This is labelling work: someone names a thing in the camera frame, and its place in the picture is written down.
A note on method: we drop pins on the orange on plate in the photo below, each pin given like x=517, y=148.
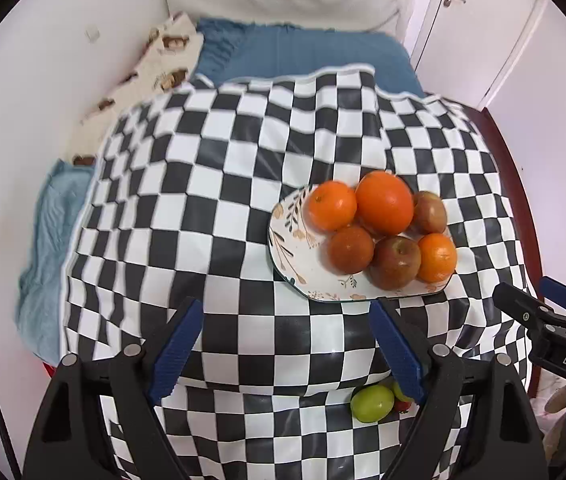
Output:
x=331, y=206

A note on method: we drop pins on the small orange mandarin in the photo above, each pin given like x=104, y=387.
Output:
x=438, y=258

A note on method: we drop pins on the red-brown apple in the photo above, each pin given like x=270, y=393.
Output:
x=395, y=263

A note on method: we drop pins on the white door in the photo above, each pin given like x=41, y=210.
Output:
x=466, y=52

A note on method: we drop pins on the large green apple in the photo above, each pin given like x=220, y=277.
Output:
x=399, y=395

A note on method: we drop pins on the dark orange mandarin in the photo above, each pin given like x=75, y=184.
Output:
x=350, y=250

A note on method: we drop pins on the small green apple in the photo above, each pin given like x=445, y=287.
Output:
x=372, y=404

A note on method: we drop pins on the red cherry tomato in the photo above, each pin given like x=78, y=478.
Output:
x=402, y=406

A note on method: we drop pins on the light blue towel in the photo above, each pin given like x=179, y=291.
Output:
x=57, y=208

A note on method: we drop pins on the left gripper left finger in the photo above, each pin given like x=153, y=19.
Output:
x=143, y=374

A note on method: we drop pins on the bear print pillow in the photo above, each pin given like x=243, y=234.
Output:
x=170, y=55

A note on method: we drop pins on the blue bed sheet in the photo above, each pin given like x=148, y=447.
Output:
x=234, y=50

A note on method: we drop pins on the brownish apple on plate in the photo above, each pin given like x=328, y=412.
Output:
x=429, y=213

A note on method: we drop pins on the large orange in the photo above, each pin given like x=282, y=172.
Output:
x=385, y=203

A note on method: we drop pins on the floral ceramic plate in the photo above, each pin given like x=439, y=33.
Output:
x=297, y=251

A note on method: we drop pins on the black white checkered cloth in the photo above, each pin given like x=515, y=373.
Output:
x=180, y=205

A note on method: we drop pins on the wall socket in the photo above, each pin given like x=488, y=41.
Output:
x=92, y=33

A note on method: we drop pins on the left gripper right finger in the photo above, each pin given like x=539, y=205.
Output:
x=432, y=376

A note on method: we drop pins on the dark red bed frame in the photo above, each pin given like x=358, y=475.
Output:
x=514, y=188

